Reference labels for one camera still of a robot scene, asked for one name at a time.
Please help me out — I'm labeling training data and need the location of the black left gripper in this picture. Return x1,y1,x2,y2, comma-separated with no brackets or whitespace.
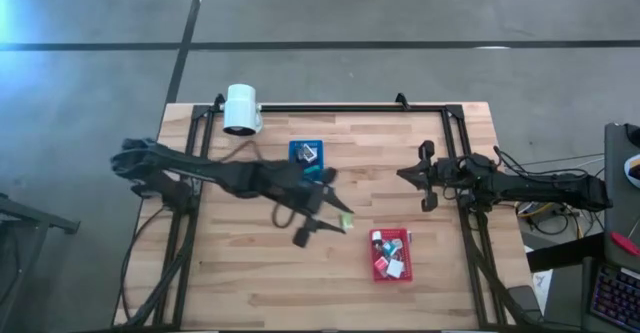
292,167,355,249

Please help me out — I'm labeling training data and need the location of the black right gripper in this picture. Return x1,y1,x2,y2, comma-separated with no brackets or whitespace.
396,140,462,213

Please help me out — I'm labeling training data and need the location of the blue plastic basket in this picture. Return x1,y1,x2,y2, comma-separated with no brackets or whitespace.
288,139,326,183

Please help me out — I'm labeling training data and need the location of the red plastic basket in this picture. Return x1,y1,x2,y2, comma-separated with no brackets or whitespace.
369,228,415,284

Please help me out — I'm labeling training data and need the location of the white cylindrical lamp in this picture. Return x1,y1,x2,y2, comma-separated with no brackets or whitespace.
222,83,264,137

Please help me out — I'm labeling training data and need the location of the white printed paper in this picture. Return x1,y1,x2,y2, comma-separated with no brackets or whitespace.
530,268,555,302

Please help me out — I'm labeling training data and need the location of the dark grey flat device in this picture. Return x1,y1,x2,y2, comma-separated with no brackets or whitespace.
507,285,545,324

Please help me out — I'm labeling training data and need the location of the dark grey side desk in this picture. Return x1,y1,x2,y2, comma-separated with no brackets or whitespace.
579,121,640,333

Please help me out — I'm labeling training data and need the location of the red hand tool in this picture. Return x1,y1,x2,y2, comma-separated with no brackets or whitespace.
609,230,640,259

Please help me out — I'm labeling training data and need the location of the black backlit keyboard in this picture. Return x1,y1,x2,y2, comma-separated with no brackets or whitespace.
588,260,640,333

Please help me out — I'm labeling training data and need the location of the grey metal stand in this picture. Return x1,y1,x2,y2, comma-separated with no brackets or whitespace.
0,192,81,333

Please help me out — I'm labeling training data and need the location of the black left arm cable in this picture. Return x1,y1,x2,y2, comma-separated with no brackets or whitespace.
271,200,301,230

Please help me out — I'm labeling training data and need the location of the yellow cable bundle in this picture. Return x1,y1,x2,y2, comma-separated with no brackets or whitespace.
514,200,584,239

